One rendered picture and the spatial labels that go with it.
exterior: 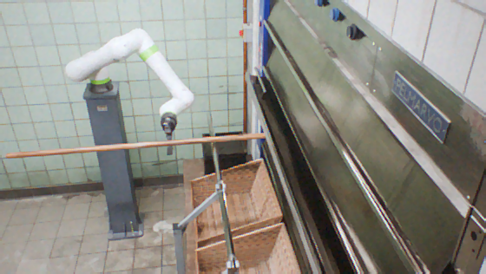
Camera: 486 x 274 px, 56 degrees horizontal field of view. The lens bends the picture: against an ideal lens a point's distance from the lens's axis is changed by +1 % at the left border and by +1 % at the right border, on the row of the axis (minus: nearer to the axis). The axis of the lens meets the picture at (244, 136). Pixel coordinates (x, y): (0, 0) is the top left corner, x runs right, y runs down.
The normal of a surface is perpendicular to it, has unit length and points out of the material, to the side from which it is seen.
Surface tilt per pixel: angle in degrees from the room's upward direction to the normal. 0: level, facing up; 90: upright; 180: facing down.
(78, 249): 0
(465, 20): 90
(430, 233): 70
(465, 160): 90
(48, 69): 90
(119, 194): 90
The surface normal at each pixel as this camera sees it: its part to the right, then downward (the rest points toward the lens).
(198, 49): 0.14, 0.52
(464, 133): -0.99, 0.07
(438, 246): -0.93, -0.22
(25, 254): 0.00, -0.85
